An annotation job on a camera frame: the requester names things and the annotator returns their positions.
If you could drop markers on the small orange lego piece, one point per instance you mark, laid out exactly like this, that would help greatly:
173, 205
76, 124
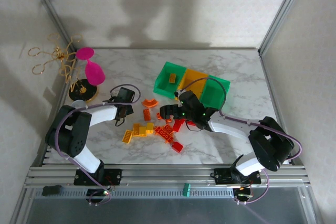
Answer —
168, 121
159, 116

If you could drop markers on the red long lego brick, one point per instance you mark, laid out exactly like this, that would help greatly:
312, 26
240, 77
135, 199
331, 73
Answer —
178, 125

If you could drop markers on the orange long lego brick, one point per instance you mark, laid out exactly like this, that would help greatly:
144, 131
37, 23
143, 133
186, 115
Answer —
147, 115

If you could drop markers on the orange lego arch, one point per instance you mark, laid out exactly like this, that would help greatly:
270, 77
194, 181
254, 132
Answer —
145, 104

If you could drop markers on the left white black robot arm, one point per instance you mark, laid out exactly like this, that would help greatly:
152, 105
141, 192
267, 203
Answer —
78, 129

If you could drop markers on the small red lego piece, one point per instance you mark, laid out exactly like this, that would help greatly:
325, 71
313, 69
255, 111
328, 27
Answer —
191, 123

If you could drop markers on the green plastic bin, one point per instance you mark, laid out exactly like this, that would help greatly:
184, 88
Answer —
164, 85
215, 90

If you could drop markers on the red short lego brick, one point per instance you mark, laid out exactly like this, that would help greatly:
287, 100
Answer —
177, 147

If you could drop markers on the yellow plastic bin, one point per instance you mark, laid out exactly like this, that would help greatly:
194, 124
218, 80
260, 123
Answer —
194, 77

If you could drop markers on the pink plastic wine glass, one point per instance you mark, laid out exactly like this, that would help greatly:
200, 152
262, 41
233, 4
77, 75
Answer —
94, 74

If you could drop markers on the aluminium mounting rails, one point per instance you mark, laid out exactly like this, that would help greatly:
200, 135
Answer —
168, 175

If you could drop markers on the small circuit board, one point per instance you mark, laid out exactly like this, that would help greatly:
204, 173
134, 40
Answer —
101, 193
242, 195

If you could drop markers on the green terminal connector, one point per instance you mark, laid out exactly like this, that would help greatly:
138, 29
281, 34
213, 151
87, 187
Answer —
188, 190

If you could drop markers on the small black clamp block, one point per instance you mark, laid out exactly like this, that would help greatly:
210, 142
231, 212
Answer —
52, 190

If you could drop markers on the aluminium side rail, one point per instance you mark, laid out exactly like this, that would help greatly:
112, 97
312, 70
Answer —
63, 95
276, 103

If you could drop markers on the aluminium back rail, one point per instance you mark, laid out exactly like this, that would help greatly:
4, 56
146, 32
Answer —
183, 48

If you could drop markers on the aluminium frame post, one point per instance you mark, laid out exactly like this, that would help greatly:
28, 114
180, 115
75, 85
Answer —
282, 11
52, 9

